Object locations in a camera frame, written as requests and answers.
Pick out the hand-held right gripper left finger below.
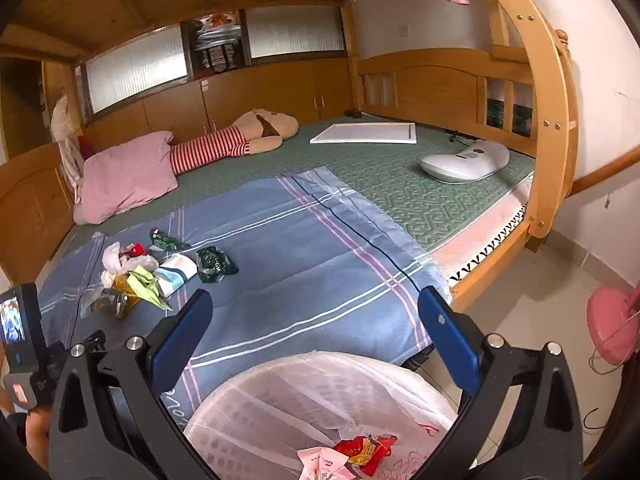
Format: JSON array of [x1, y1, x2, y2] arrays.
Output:
[[47, 289, 216, 480]]

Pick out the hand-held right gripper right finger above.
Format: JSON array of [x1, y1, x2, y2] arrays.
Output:
[[400, 286, 585, 480]]

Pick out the clear plastic wrapper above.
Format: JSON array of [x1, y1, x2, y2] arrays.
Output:
[[79, 287, 138, 320]]

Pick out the white and blue box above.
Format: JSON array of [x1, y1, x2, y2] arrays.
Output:
[[154, 254, 197, 297]]

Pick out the dark green dotted packet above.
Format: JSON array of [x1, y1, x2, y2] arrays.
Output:
[[196, 246, 239, 284]]

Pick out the white tissue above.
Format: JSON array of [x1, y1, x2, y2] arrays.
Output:
[[101, 241, 160, 286]]

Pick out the green and red wrapper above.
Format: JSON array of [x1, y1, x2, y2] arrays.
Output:
[[150, 228, 192, 253]]

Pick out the white lined wastebasket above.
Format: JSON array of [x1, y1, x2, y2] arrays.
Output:
[[185, 350, 463, 480]]

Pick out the red snack wrapper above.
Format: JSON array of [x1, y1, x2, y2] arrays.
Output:
[[332, 435, 398, 476]]

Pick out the pink paper scrap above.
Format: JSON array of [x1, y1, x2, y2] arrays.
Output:
[[297, 447, 351, 480]]

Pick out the blue plaid blanket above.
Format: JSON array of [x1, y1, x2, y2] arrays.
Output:
[[37, 167, 451, 431]]

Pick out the pink fan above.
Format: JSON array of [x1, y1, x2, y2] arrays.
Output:
[[586, 285, 640, 365]]

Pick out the pink pillow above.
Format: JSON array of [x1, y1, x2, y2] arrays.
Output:
[[74, 131, 180, 225]]

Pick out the green patterned bed mat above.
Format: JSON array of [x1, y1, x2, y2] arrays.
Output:
[[65, 120, 536, 256]]

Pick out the white massage pillow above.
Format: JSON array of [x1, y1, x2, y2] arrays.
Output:
[[420, 140, 511, 184]]

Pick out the striped plush doll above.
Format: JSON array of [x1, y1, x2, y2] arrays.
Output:
[[169, 108, 300, 177]]

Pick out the white hanging cloth bag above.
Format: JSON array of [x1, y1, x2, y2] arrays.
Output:
[[50, 94, 86, 203]]

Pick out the frosted glass panel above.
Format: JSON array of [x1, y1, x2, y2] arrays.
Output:
[[245, 6, 347, 60], [82, 25, 188, 116]]

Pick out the shelf of books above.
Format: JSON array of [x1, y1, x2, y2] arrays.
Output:
[[187, 12, 246, 78]]

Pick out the wooden bunk bed frame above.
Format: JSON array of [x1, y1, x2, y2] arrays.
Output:
[[0, 0, 573, 321]]

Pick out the wooden wall cabinet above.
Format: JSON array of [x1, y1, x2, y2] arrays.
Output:
[[80, 57, 353, 136]]

